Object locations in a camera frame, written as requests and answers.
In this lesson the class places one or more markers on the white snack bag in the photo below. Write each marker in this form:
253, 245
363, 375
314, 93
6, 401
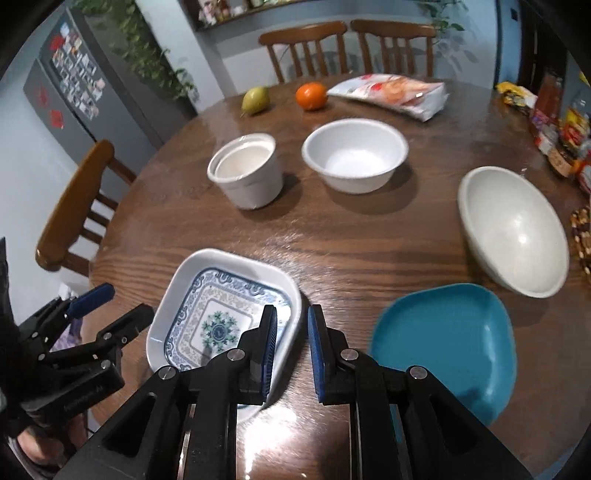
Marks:
392, 94

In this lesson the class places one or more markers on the green leafy plant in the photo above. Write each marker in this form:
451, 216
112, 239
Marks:
443, 16

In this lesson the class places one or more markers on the teal plate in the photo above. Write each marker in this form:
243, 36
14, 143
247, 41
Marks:
443, 350

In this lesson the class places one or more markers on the grey fridge with magnets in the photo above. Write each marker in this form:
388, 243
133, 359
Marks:
92, 92

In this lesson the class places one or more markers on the small tin can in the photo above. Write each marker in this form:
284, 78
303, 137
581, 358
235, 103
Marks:
544, 129

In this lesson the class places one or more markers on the orange fruit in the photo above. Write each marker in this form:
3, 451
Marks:
311, 96

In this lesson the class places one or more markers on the green pear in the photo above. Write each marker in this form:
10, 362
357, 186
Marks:
255, 100

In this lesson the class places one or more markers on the yellow snack packet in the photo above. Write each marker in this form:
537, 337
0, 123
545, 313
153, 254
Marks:
517, 96

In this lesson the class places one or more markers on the red chili jar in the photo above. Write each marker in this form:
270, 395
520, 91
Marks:
585, 177

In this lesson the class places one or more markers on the large off-white bowl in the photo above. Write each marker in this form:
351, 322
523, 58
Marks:
512, 230

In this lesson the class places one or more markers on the white cylindrical cup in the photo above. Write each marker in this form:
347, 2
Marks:
247, 177

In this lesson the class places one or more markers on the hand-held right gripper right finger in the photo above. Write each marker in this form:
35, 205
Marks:
316, 355

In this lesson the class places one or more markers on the person's left hand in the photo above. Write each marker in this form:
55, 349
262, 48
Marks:
34, 450

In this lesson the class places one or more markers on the wall shelf with jars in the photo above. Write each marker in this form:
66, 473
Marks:
231, 11

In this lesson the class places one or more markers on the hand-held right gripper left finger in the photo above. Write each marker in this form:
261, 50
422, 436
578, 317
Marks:
269, 355

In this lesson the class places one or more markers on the green trailing plant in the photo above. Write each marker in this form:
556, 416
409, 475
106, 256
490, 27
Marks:
147, 50

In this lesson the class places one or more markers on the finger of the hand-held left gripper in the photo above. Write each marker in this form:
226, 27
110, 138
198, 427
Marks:
94, 297
131, 321

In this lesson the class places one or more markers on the red sauce bottle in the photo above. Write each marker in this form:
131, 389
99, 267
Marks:
549, 94

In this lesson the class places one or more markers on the brown sauce jar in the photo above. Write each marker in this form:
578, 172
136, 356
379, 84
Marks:
562, 160

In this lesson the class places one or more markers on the wooden beaded trivet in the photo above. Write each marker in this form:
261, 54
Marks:
582, 240

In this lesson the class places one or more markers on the white bowl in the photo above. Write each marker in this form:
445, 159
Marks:
355, 154

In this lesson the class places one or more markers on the wooden chair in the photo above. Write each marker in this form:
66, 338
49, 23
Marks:
69, 217
304, 50
397, 48

